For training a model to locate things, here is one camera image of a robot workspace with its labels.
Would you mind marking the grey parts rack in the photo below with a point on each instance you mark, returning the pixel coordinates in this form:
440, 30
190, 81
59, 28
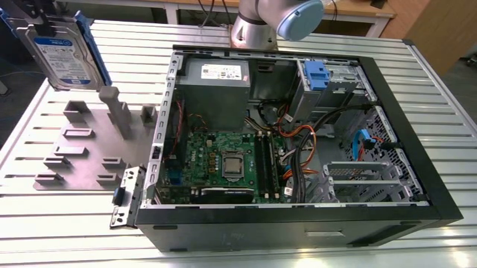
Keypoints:
90, 156

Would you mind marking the black RAM slot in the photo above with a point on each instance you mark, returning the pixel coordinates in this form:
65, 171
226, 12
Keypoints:
264, 164
276, 167

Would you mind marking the silver CPU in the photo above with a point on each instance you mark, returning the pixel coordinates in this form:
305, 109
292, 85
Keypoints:
233, 165

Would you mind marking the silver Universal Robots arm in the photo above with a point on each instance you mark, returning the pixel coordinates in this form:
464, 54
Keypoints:
253, 30

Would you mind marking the black open PC case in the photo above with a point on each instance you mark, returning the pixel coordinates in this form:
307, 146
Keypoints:
261, 231

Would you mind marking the hard disk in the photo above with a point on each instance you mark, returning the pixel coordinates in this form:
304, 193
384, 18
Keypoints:
63, 61

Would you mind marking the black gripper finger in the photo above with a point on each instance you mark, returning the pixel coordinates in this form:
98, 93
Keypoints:
46, 26

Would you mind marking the white desk frame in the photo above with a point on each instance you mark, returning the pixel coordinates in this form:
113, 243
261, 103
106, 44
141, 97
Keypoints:
172, 14

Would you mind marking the grey power supply unit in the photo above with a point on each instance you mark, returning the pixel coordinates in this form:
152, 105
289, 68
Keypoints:
213, 106

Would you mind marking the metal expansion slot bracket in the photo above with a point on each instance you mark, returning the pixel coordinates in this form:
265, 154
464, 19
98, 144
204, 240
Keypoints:
133, 181

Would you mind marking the wooden desk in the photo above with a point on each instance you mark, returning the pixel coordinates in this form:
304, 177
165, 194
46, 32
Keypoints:
373, 11

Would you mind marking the metal optical drive cage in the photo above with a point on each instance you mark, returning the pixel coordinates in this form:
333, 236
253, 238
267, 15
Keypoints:
324, 103

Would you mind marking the wooden panel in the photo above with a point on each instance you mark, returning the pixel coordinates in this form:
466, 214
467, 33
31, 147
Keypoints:
440, 28

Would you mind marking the black graphics card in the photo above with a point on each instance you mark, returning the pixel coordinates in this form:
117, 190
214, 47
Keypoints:
224, 195

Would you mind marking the green motherboard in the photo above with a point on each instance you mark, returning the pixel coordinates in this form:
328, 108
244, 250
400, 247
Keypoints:
201, 148

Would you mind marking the metal CPU socket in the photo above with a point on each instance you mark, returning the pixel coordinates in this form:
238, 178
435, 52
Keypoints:
233, 153

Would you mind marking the blue drive latch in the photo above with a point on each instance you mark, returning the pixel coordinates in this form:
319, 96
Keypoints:
316, 75

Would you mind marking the metal disk bay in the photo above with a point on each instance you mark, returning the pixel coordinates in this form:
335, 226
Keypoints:
373, 182

